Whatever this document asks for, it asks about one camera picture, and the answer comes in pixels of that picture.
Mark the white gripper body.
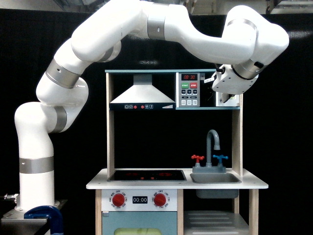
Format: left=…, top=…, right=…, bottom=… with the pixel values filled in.
left=204, top=64, right=259, bottom=95

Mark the white microwave door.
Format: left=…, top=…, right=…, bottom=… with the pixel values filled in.
left=216, top=92, right=240, bottom=107

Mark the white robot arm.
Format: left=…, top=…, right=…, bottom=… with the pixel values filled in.
left=14, top=0, right=289, bottom=211

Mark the right red oven knob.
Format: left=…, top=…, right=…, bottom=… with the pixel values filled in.
left=153, top=193, right=166, bottom=207

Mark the red oven knob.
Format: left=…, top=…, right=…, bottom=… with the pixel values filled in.
left=153, top=193, right=166, bottom=207
left=112, top=193, right=125, bottom=207

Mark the black oven timer display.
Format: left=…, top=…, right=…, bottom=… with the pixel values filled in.
left=132, top=196, right=148, bottom=204

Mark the blue lower oven door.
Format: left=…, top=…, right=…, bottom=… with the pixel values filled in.
left=102, top=211, right=178, bottom=235

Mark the left red oven knob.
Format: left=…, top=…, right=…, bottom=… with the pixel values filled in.
left=112, top=193, right=125, bottom=207

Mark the microwave control panel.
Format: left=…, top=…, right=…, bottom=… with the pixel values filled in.
left=177, top=72, right=200, bottom=107

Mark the grey range hood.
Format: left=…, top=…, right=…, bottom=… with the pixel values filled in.
left=109, top=74, right=176, bottom=111

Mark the grey faucet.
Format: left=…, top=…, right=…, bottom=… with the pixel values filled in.
left=192, top=129, right=226, bottom=173

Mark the grey sink basin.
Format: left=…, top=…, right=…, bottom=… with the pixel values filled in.
left=190, top=173, right=242, bottom=199

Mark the wooden toy kitchen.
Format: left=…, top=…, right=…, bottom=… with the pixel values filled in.
left=87, top=69, right=268, bottom=235

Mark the black stovetop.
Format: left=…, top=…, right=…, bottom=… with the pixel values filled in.
left=108, top=169, right=186, bottom=182

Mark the blue c-clamp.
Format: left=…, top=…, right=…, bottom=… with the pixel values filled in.
left=24, top=206, right=64, bottom=235

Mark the blue tap handle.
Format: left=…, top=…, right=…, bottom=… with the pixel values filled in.
left=213, top=155, right=228, bottom=167

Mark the red tap handle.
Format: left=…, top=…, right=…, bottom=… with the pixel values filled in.
left=191, top=154, right=205, bottom=167

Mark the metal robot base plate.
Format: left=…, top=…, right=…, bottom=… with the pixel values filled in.
left=0, top=199, right=68, bottom=224

